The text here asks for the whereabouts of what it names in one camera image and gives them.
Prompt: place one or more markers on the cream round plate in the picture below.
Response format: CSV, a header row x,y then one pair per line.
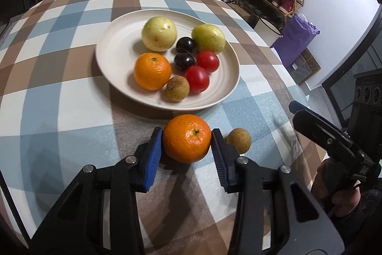
x,y
119,43

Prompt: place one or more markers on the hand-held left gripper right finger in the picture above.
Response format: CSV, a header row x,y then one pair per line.
x,y
219,159

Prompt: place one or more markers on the red tomato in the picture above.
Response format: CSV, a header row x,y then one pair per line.
x,y
208,61
197,78

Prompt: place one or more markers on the person's right forearm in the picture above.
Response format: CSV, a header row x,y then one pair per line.
x,y
365,228

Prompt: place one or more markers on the brown longan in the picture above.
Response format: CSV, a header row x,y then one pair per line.
x,y
238,140
177,88

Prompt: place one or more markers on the checked tablecloth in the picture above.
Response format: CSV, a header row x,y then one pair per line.
x,y
59,93

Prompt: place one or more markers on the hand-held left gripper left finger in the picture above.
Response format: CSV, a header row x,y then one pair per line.
x,y
152,159

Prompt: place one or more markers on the brown patterned doormat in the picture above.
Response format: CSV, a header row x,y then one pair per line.
x,y
309,63

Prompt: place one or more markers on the white bucket black rim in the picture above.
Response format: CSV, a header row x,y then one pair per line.
x,y
268,29

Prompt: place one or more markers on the person's right hand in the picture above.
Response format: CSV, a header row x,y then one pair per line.
x,y
319,180

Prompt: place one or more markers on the orange mandarin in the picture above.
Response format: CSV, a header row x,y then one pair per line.
x,y
152,71
186,138

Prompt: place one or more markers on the purple bag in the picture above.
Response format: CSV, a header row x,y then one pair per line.
x,y
295,37

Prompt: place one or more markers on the yellow-green guava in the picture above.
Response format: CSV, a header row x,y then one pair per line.
x,y
159,34
209,38

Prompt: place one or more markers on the black framed glass door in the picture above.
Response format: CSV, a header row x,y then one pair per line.
x,y
343,90

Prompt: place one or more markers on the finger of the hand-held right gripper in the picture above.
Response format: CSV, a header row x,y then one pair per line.
x,y
316,129

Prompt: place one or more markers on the dark purple plum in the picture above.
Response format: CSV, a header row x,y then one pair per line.
x,y
185,45
184,61

